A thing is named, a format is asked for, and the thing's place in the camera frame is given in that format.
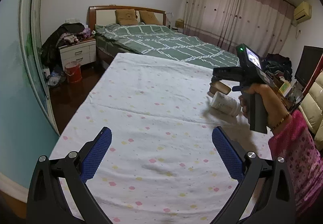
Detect small brown cardboard box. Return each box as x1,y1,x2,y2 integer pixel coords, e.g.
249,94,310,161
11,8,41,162
209,81,231,95

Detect white pill bottle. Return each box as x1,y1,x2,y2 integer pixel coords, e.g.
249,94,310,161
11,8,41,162
210,92,241,117

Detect pink knit sleeve forearm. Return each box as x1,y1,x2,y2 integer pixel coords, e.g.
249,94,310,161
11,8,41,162
268,110,322,215

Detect person right hand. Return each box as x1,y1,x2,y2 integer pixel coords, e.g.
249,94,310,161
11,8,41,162
244,84,292,135

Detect pile of dark clothes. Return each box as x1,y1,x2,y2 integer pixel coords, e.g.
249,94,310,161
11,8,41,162
262,53,292,82

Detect black television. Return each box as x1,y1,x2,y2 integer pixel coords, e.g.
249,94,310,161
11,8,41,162
295,46,322,90

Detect white floral tablecloth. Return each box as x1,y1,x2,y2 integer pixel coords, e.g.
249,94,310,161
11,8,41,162
50,53,271,223

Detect pink striped window curtain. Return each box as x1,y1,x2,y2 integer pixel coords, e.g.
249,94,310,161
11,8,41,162
183,0,295,57

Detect red bucket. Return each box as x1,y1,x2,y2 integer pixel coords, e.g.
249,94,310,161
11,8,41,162
64,61,82,84

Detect tissue box on nightstand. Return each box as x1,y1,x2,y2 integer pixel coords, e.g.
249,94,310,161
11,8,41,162
175,19,184,29

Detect white bedside nightstand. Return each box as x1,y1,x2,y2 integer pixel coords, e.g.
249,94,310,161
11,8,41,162
59,38,96,68

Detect green patterned bed quilt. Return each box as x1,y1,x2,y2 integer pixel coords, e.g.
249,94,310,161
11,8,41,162
95,24,239,69

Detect clothes pile on nightstand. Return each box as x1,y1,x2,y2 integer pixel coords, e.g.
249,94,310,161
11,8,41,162
41,22,91,69

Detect right brown pillow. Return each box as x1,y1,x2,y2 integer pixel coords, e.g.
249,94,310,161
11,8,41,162
139,10,162,25

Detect brown pillow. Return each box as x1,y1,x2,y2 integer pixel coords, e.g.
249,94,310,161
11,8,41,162
115,9,138,26
139,10,162,25

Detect wooden bed headboard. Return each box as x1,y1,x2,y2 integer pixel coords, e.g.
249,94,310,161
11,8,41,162
86,5,166,30

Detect left brown pillow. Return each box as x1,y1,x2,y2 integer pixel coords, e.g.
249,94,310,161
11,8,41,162
115,9,138,26

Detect glass sliding door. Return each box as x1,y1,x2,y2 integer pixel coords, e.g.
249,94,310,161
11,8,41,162
19,0,59,134

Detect beaded bracelet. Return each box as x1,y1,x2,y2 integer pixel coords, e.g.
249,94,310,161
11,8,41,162
269,111,291,132

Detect wall air conditioner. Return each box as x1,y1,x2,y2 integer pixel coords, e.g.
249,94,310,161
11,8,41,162
292,1,312,26

